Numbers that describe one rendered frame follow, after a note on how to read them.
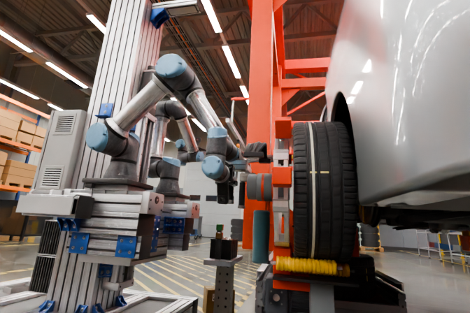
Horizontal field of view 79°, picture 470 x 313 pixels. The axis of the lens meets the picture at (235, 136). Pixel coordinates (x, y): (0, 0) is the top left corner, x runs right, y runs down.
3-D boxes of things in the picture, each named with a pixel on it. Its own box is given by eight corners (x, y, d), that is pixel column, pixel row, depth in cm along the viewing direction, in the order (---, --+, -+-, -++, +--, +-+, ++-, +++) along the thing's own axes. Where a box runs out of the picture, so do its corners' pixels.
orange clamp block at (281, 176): (292, 187, 117) (292, 184, 108) (272, 187, 118) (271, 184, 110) (292, 170, 119) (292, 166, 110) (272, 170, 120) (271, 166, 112)
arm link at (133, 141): (142, 163, 138) (146, 137, 142) (124, 157, 126) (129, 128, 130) (121, 163, 142) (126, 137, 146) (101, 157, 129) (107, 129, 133)
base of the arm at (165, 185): (150, 192, 172) (152, 176, 175) (161, 195, 186) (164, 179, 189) (173, 193, 169) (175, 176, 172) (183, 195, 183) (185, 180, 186)
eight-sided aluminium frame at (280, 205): (289, 249, 110) (288, 117, 126) (271, 248, 111) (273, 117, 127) (289, 242, 161) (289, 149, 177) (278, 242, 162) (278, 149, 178)
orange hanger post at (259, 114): (267, 251, 171) (273, -58, 243) (241, 249, 174) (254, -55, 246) (270, 249, 188) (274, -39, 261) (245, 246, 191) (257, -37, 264)
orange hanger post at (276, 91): (280, 239, 352) (281, 63, 424) (264, 237, 355) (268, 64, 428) (280, 238, 369) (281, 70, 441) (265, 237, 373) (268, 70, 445)
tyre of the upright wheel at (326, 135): (356, 297, 110) (360, 127, 102) (294, 292, 115) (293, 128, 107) (332, 226, 174) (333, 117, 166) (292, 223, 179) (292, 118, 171)
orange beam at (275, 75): (270, -8, 249) (271, -19, 253) (259, -7, 251) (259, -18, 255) (279, 86, 415) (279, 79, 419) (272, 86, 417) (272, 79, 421)
